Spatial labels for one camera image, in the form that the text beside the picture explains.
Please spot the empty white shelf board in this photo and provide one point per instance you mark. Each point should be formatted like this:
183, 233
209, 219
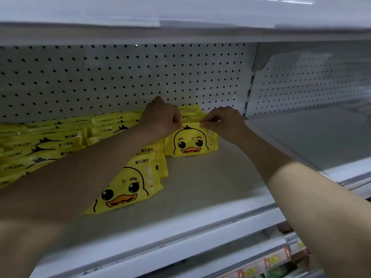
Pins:
318, 136

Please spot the person's left fingers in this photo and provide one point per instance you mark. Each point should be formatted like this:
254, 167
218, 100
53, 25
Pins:
176, 120

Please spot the wide white pegboard panel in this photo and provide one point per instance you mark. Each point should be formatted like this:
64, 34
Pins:
116, 78

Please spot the person's right hand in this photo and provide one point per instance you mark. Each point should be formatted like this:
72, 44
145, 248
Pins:
229, 124

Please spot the white shelf bracket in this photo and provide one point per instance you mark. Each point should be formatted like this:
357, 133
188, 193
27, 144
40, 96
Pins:
265, 56

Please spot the person's right fingers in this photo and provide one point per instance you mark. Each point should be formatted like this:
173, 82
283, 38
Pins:
209, 122

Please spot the orange price label strip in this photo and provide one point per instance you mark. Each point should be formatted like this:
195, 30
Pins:
262, 263

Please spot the white metal shelf board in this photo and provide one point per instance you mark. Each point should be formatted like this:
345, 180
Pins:
208, 182

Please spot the person's left forearm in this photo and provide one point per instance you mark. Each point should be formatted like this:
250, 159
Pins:
72, 182

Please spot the yellow duck wipes pack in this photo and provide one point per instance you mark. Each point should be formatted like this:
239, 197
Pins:
192, 143

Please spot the rows of yellow packets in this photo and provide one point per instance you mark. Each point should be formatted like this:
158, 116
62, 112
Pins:
58, 141

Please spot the person's right forearm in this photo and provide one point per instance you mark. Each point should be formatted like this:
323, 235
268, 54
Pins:
313, 205

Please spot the person's left hand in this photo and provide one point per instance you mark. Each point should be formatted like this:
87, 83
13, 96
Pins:
158, 118

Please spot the white overhead shelf board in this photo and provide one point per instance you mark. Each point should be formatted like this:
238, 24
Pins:
174, 17

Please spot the green packaged item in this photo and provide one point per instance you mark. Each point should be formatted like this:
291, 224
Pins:
275, 270

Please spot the narrow white pegboard panel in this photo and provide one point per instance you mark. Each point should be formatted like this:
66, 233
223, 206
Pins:
307, 83

